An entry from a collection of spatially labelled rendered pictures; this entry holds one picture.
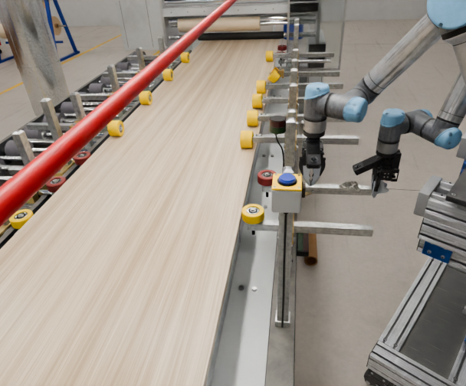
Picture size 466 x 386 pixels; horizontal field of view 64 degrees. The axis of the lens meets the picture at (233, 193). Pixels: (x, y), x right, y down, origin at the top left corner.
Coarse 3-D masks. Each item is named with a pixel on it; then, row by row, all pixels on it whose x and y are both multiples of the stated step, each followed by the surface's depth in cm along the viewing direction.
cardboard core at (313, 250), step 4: (308, 236) 246; (312, 236) 245; (316, 236) 249; (312, 240) 241; (316, 240) 244; (312, 244) 238; (316, 244) 241; (312, 248) 235; (316, 248) 237; (312, 252) 232; (316, 252) 234; (312, 256) 230; (316, 256) 231; (304, 260) 232; (308, 260) 236; (312, 260) 236; (316, 260) 231; (308, 264) 234; (312, 264) 233
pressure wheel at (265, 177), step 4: (260, 172) 154; (264, 172) 155; (268, 172) 154; (272, 172) 154; (260, 176) 152; (264, 176) 152; (268, 176) 152; (272, 176) 151; (260, 180) 152; (264, 180) 150; (268, 180) 150; (272, 180) 151; (260, 184) 153; (264, 184) 151; (268, 184) 151; (268, 192) 158; (268, 196) 159
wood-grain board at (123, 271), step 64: (192, 64) 302; (256, 64) 292; (128, 128) 202; (192, 128) 197; (256, 128) 193; (64, 192) 151; (128, 192) 148; (192, 192) 146; (0, 256) 121; (64, 256) 119; (128, 256) 117; (192, 256) 116; (0, 320) 99; (64, 320) 98; (128, 320) 97; (192, 320) 96; (0, 384) 84; (64, 384) 84; (128, 384) 83; (192, 384) 82
